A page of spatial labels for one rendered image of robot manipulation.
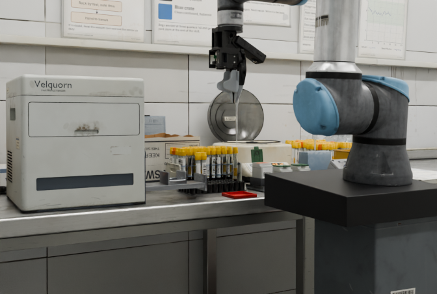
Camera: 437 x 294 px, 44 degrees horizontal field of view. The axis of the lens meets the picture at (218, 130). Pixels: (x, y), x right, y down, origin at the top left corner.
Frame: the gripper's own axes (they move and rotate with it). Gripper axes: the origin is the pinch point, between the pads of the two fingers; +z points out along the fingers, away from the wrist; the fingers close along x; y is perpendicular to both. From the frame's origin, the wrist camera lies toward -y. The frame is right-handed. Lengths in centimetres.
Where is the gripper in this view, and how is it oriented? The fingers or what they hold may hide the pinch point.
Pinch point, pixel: (236, 98)
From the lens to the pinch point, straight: 156.0
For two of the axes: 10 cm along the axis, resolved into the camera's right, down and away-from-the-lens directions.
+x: 4.8, 0.2, -8.8
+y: -8.8, 0.1, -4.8
